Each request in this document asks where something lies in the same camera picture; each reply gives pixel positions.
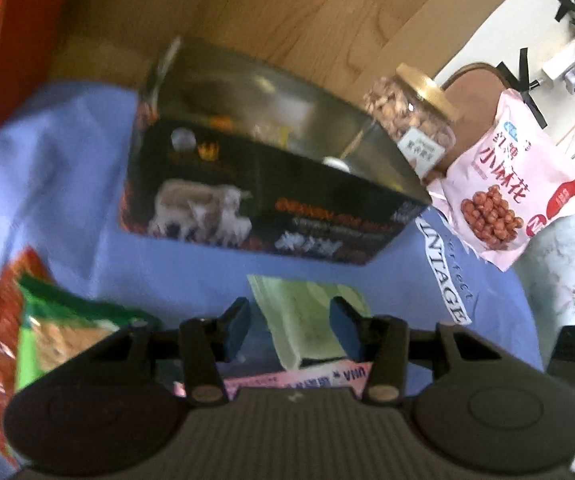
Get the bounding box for blue printed bed sheet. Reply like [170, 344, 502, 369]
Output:
[0, 80, 548, 480]

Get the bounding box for large pink snack bag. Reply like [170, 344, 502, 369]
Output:
[427, 87, 575, 272]

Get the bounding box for brown chair back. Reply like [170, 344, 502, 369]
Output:
[435, 62, 518, 126]

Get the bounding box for nut jar with gold lid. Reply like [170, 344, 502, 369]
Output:
[362, 62, 461, 181]

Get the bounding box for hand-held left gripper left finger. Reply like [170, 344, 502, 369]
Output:
[88, 297, 251, 409]

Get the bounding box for light green snack packet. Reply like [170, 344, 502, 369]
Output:
[246, 274, 373, 368]

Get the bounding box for black box with sheep print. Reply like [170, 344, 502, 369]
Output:
[120, 35, 433, 266]

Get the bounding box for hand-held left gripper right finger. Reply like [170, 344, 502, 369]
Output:
[328, 296, 505, 406]

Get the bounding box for white power adapter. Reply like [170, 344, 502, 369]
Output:
[541, 25, 575, 96]

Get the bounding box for grey floral cloth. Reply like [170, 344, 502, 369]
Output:
[512, 207, 575, 361]

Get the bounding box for wooden board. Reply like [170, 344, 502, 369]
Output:
[50, 0, 538, 126]

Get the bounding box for pink snack packet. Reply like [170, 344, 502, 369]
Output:
[172, 360, 373, 397]

